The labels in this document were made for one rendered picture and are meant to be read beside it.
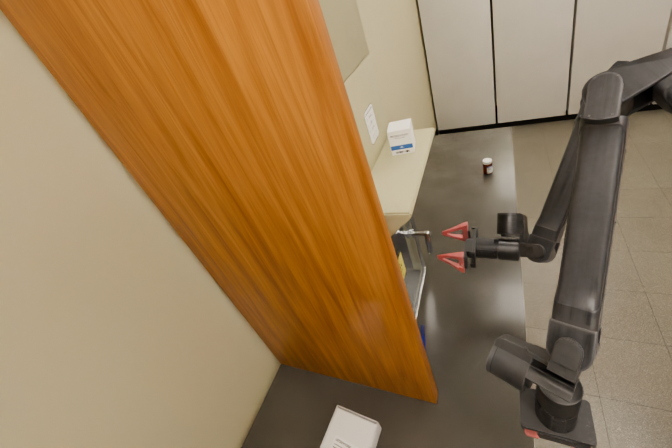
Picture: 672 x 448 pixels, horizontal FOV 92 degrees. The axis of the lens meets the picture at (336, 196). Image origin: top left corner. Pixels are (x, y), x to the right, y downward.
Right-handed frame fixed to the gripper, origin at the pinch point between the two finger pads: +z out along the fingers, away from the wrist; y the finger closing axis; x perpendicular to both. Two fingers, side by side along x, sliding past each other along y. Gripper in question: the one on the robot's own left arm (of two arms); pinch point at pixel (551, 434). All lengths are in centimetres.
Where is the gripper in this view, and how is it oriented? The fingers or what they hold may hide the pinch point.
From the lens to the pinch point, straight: 82.8
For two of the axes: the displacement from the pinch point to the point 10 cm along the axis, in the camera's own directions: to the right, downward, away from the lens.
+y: -8.9, 0.2, 4.6
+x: -3.5, 6.2, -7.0
